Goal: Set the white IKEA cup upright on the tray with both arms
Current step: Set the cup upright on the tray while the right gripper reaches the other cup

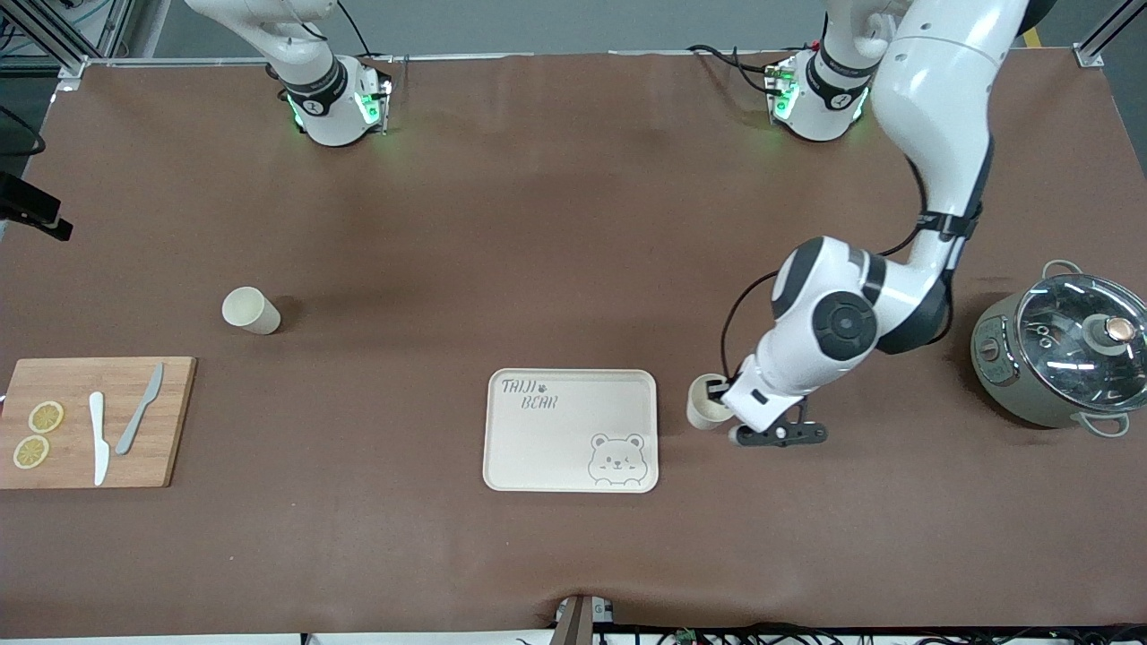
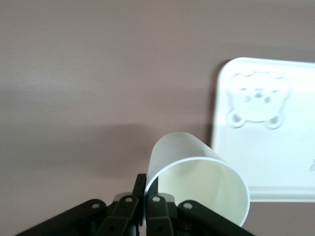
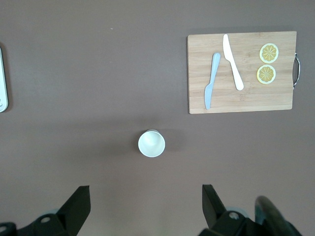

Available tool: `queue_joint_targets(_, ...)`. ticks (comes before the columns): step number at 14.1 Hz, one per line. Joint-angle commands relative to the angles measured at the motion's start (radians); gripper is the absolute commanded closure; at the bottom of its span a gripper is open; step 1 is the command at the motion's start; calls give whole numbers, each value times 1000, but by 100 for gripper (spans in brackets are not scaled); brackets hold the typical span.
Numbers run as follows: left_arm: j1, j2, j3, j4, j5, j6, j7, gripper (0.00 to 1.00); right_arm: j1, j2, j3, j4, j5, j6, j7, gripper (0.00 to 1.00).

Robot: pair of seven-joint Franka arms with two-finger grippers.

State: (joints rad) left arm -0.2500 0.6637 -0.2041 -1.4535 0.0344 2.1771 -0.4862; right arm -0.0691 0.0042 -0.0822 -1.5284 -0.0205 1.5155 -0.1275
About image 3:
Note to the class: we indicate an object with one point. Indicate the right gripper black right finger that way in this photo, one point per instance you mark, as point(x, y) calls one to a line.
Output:
point(221, 221)

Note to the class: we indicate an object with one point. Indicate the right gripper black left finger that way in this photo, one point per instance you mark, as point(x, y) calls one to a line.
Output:
point(61, 221)

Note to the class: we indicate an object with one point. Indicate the white plastic cup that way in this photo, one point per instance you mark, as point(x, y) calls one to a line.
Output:
point(151, 143)

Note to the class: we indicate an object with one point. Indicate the white bear print tray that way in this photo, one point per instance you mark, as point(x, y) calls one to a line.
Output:
point(3, 81)

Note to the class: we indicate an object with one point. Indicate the bamboo cutting board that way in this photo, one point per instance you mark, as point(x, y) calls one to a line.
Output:
point(258, 98)

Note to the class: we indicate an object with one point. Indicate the grey plastic knife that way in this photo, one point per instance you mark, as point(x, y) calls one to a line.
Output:
point(211, 81)

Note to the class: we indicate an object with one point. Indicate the brown table mat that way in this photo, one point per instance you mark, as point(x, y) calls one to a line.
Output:
point(98, 73)

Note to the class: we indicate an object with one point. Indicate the yellow lemon slice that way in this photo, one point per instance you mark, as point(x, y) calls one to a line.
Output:
point(266, 74)
point(269, 52)

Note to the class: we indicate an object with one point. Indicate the white plastic knife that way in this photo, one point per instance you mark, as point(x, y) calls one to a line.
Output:
point(232, 66)

